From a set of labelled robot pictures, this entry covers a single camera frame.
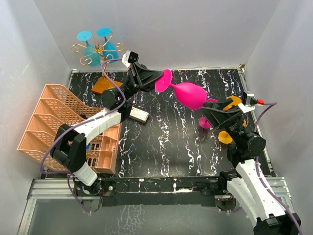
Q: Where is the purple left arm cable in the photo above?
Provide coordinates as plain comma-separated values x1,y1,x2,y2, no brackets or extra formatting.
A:
39,58,127,213

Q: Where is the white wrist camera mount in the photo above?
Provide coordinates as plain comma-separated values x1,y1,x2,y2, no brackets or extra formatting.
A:
121,50,139,68
237,91,265,114

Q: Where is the white red small box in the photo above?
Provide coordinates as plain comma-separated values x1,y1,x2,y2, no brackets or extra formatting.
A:
129,107,150,123

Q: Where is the pink plastic file organizer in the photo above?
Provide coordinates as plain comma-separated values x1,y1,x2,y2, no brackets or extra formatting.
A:
17,84,121,174

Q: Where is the pink wine glass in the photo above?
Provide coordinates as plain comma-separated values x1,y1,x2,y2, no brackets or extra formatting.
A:
199,98,218,129
155,69,207,110

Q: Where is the blue wine glass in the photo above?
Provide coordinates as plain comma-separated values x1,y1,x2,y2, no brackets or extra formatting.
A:
77,31,100,67
97,27,119,61

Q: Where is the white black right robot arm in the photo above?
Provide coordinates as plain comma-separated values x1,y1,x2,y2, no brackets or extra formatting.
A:
200,101,303,235

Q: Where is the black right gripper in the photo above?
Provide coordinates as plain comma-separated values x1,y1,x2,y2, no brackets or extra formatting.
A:
197,98,246,145

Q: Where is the yellow wine glass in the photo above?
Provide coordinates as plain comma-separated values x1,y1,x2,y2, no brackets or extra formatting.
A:
223,95,242,110
218,131,233,144

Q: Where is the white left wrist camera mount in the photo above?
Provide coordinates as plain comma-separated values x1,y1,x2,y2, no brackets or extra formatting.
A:
121,50,139,68

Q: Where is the black metal front rail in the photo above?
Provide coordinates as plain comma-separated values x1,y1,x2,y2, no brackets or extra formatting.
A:
29,175,291,209

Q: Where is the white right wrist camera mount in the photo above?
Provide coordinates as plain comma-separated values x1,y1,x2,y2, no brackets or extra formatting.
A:
237,91,265,114

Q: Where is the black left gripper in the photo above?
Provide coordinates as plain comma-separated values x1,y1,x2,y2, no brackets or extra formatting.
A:
119,63,165,104

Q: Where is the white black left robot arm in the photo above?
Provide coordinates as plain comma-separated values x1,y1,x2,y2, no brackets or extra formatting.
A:
47,62,163,195

